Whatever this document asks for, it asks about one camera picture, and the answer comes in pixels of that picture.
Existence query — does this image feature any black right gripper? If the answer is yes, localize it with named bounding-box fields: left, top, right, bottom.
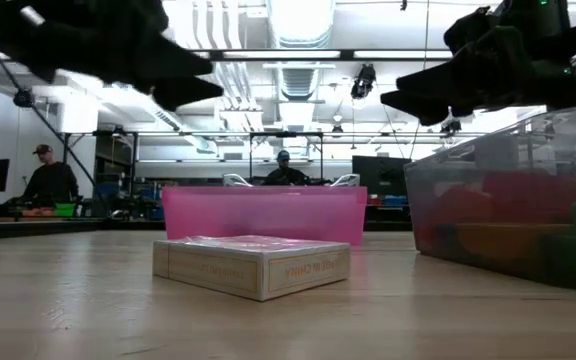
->
left=380, top=7, right=576, bottom=126

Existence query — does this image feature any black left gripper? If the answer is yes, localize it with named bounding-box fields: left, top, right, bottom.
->
left=37, top=0, right=224, bottom=112

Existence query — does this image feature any red toy brick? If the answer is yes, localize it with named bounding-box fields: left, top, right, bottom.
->
left=482, top=172, right=576, bottom=225

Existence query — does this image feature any large orange toy brick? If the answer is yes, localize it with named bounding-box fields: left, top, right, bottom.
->
left=455, top=223, right=576, bottom=269

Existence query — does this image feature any black ceiling spotlight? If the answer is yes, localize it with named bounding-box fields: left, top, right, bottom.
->
left=440, top=117, right=463, bottom=136
left=12, top=88, right=36, bottom=109

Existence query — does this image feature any clear grey plastic bin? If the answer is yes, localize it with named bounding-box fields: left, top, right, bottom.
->
left=403, top=102, right=576, bottom=293

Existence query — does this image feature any black monitor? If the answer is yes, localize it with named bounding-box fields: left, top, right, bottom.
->
left=351, top=155, right=412, bottom=190

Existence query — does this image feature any person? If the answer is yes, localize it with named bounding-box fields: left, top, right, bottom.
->
left=20, top=143, right=80, bottom=206
left=262, top=148, right=314, bottom=187

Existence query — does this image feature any pink translucent plastic bin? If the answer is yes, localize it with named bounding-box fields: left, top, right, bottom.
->
left=161, top=185, right=368, bottom=246

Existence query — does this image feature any beige wrapped card deck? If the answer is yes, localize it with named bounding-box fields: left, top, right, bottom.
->
left=152, top=234, right=352, bottom=302

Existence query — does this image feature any black hanging camera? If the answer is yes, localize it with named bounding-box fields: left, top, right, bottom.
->
left=350, top=63, right=377, bottom=100

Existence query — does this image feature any background black table frame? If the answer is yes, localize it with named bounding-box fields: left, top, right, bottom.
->
left=60, top=129, right=484, bottom=186

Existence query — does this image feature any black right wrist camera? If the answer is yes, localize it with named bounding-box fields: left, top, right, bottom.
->
left=497, top=0, right=572, bottom=31

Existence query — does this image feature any white ceiling air duct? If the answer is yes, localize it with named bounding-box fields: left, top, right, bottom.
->
left=266, top=0, right=337, bottom=101

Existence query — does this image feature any thin black cable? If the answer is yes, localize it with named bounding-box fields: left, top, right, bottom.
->
left=0, top=47, right=98, bottom=187

